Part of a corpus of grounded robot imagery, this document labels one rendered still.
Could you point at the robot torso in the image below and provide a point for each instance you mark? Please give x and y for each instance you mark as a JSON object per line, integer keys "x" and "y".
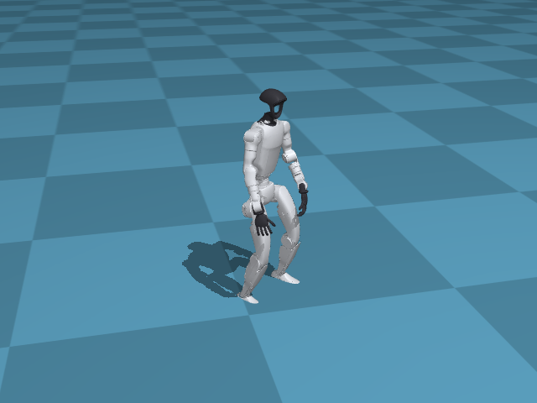
{"x": 267, "y": 157}

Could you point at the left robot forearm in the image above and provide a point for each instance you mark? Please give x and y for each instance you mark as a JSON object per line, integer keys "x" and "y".
{"x": 297, "y": 173}

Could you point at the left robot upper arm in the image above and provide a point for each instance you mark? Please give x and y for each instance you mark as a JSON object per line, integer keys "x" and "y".
{"x": 288, "y": 155}

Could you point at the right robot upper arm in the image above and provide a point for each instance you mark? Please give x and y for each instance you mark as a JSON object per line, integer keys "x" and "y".
{"x": 252, "y": 139}

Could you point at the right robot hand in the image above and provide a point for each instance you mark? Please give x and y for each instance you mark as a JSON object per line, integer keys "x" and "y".
{"x": 262, "y": 221}

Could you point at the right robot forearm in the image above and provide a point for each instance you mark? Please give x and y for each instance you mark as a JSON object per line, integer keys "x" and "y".
{"x": 252, "y": 185}

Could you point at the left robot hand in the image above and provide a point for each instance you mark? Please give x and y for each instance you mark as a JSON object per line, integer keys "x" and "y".
{"x": 304, "y": 199}

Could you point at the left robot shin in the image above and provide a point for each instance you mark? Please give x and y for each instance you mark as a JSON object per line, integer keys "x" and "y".
{"x": 285, "y": 257}

